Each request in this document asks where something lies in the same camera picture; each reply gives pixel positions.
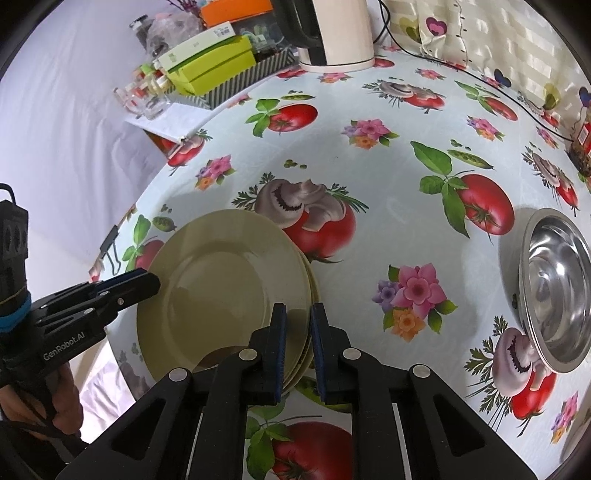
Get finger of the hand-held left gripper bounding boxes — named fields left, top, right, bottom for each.
left=39, top=272, right=161, bottom=330
left=30, top=270, right=147, bottom=315

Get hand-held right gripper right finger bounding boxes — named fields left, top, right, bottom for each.
left=310, top=302, right=539, bottom=480

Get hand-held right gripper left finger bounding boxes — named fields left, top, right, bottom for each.
left=58, top=302, right=289, bottom=480

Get beige plate with brown print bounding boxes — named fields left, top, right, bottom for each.
left=277, top=249, right=317, bottom=393

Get beige plate with blue print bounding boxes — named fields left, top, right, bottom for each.
left=136, top=209, right=311, bottom=384

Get stainless steel bowl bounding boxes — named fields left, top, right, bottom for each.
left=518, top=208, right=591, bottom=374

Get person's left hand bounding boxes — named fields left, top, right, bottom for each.
left=0, top=364, right=84, bottom=444

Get white paper sheet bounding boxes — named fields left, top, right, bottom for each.
left=124, top=102, right=218, bottom=143

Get glass cups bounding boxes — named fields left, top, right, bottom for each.
left=115, top=65, right=174, bottom=120

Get striped tray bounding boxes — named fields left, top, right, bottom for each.
left=182, top=46, right=301, bottom=110

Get white and green box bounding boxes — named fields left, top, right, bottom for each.
left=154, top=21, right=234, bottom=72

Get clear plastic bag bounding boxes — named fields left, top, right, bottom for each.
left=129, top=9, right=204, bottom=58

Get orange box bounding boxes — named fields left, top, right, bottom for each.
left=199, top=0, right=273, bottom=27

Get cream electric kettle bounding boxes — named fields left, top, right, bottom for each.
left=270, top=0, right=376, bottom=65

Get red label sauce jar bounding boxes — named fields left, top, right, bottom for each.
left=570, top=99, right=591, bottom=178

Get heart print curtain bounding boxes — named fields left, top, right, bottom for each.
left=383, top=0, right=591, bottom=139

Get black power cable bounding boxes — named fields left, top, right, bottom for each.
left=376, top=0, right=578, bottom=139

